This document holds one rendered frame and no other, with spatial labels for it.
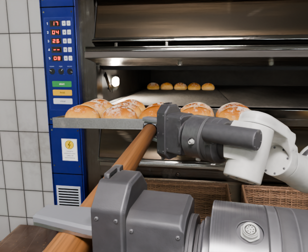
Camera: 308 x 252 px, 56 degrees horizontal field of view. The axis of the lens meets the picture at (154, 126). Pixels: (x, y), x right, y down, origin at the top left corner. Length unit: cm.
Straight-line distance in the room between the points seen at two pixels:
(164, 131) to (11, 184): 115
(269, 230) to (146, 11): 118
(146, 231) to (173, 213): 2
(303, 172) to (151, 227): 47
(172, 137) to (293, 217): 42
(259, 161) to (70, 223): 35
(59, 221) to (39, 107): 123
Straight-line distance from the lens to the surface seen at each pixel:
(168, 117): 60
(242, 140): 48
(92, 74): 134
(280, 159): 60
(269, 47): 114
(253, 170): 51
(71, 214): 25
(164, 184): 133
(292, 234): 20
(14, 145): 157
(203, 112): 75
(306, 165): 64
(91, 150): 140
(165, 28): 126
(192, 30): 125
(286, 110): 132
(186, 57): 111
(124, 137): 134
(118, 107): 78
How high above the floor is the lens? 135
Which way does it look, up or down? 12 degrees down
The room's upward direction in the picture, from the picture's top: straight up
